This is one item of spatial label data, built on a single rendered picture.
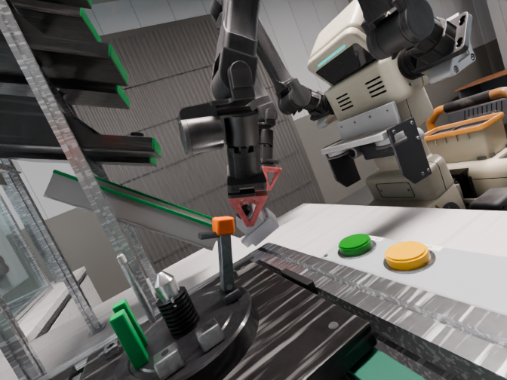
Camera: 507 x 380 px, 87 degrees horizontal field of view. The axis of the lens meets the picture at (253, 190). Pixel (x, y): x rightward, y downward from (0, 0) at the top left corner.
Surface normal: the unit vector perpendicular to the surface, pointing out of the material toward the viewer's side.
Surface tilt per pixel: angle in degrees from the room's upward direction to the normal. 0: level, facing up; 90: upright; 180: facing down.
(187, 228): 90
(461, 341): 0
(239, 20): 85
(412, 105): 90
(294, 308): 0
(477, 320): 0
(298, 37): 90
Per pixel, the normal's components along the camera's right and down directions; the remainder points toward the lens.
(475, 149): -0.83, 0.44
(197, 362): -0.39, -0.91
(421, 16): 0.36, 0.04
